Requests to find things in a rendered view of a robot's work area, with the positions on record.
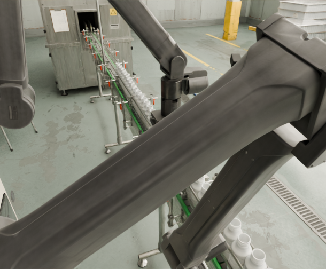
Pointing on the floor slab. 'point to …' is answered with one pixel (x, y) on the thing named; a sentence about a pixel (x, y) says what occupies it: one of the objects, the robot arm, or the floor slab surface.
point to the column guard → (231, 20)
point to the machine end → (64, 64)
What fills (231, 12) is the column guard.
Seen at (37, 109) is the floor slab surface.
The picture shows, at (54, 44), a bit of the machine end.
